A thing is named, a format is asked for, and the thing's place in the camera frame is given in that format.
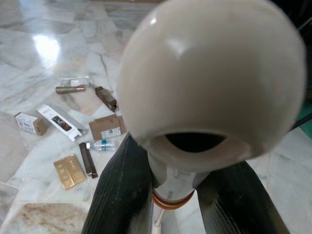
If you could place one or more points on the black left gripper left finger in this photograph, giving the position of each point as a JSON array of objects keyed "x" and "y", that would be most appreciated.
[{"x": 117, "y": 190}]

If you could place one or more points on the gold box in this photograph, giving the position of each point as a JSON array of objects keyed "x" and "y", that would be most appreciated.
[{"x": 70, "y": 171}]

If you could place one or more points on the bronze cosmetic tube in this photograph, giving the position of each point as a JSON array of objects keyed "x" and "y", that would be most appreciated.
[{"x": 69, "y": 89}]

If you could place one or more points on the green object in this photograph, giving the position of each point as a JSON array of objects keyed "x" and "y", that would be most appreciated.
[{"x": 308, "y": 122}]

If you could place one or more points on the brown tube box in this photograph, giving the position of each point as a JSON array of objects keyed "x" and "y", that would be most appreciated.
[{"x": 107, "y": 98}]

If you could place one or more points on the small white cardboard box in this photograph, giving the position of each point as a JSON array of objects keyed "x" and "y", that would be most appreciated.
[{"x": 30, "y": 123}]

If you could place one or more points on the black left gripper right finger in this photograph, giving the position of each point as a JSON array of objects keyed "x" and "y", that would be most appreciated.
[{"x": 239, "y": 202}]

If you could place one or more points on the flattened cardboard box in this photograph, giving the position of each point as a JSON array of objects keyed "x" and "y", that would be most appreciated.
[{"x": 107, "y": 128}]

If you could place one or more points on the clear plastic package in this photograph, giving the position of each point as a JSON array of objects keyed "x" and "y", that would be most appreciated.
[{"x": 75, "y": 80}]

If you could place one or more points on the slim dark brown box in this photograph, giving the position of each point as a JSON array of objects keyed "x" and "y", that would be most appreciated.
[{"x": 87, "y": 159}]

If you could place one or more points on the beige broom with purple bristles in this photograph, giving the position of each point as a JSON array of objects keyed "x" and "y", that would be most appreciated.
[{"x": 207, "y": 73}]

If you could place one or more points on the long white product box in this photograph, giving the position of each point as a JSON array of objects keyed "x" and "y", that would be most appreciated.
[{"x": 62, "y": 122}]

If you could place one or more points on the clear plastic water bottle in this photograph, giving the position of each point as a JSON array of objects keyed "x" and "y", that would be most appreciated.
[{"x": 101, "y": 145}]

